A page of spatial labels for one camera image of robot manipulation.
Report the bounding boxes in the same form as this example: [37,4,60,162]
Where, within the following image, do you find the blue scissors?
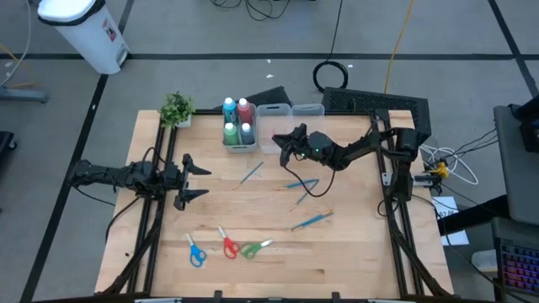
[185,231,208,269]

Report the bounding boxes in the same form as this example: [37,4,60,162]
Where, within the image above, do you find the blue paintbrush gold ferrule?
[290,212,335,232]
[275,178,320,192]
[232,161,265,191]
[299,209,334,226]

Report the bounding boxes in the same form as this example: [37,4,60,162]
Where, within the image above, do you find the green plant in white pot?
[158,90,197,130]

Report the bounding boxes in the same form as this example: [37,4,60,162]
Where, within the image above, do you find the white pedal trash can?
[36,0,131,76]

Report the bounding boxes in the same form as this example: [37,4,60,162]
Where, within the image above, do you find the green scissors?
[239,238,275,260]

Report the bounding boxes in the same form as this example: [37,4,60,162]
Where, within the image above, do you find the black coiled floor cable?
[312,0,350,94]

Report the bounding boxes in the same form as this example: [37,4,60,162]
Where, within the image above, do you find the red paint bottle white cap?
[236,97,255,126]

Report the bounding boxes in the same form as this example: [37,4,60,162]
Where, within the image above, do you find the yellow cable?
[382,0,416,95]

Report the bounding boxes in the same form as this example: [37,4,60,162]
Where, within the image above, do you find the black aluminium table frame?
[99,108,455,303]

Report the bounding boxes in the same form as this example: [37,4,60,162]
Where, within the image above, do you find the black floor cable tangle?
[209,0,292,22]

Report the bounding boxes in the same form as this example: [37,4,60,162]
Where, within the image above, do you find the clear plastic bin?
[255,103,293,156]
[291,103,331,144]

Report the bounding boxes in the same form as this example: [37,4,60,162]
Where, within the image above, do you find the white paper sheet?
[431,195,470,247]

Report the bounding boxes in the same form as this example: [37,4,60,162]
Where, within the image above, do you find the green paint bottle white cap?
[222,121,240,146]

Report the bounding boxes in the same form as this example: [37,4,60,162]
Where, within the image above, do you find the grey opaque plastic bin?
[220,102,259,155]

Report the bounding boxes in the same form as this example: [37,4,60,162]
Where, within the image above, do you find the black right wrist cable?
[282,164,338,199]

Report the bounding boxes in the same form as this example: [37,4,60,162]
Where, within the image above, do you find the thin wooden paintbrush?
[288,179,320,213]

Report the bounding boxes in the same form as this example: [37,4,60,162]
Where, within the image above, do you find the grey stand foot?
[0,85,49,105]

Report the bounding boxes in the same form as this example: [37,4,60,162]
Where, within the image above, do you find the black chair base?
[0,130,19,163]

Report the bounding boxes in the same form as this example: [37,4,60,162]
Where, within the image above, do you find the red scissors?
[216,226,241,260]

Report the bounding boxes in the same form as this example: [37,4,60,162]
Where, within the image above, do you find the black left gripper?
[162,152,213,212]

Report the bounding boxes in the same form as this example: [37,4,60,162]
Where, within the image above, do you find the grey round stool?
[470,248,501,274]

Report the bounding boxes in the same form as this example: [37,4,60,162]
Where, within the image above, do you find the black computer tower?
[510,94,539,153]

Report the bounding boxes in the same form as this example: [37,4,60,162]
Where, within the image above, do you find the backlit keyboard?
[496,237,539,298]

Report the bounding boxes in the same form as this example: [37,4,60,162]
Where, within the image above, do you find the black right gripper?
[271,122,316,168]

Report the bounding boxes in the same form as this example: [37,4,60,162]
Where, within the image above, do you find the black flat panel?
[213,85,294,112]

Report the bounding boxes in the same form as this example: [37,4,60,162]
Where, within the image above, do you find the white floor cable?
[0,0,33,88]

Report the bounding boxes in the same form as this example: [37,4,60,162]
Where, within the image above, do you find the white cable bundle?
[419,142,480,186]

